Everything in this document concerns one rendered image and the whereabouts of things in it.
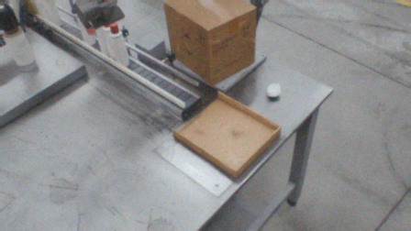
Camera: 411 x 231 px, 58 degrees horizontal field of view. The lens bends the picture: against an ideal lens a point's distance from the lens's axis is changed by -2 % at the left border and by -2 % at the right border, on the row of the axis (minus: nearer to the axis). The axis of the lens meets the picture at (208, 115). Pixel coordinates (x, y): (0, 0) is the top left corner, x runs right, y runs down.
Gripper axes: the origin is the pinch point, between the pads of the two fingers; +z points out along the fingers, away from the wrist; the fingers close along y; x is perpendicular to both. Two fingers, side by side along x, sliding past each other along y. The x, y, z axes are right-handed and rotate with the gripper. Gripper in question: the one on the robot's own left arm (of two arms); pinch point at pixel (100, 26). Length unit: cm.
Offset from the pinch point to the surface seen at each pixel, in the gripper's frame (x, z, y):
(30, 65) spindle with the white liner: -14, 46, 20
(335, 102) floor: 97, 75, -139
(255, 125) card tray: 61, -5, -25
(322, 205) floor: 128, 48, -64
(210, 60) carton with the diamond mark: 31.3, -0.7, -28.5
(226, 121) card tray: 54, 0, -19
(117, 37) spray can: 1.9, 16.1, -9.7
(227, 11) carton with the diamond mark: 19.8, -8.3, -42.5
